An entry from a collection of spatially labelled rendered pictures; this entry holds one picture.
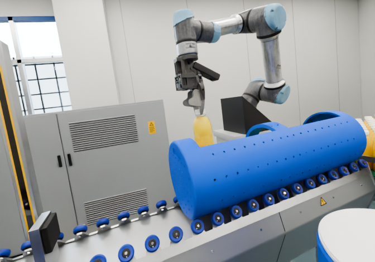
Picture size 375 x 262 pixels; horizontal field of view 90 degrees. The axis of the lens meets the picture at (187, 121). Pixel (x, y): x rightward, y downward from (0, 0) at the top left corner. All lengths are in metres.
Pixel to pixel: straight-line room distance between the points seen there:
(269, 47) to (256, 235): 0.84
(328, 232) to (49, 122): 2.21
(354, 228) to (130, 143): 1.91
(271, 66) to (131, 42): 2.79
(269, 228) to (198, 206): 0.32
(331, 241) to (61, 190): 2.24
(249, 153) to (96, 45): 2.91
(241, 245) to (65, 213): 2.01
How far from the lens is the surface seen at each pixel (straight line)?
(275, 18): 1.03
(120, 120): 2.13
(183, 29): 0.70
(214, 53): 3.81
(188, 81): 0.66
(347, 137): 1.08
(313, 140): 0.91
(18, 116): 1.03
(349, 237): 0.59
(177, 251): 0.70
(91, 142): 2.20
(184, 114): 3.48
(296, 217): 0.93
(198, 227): 0.70
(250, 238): 0.80
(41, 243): 0.72
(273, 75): 1.15
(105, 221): 0.84
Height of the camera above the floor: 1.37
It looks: 6 degrees down
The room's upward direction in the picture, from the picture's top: 7 degrees counter-clockwise
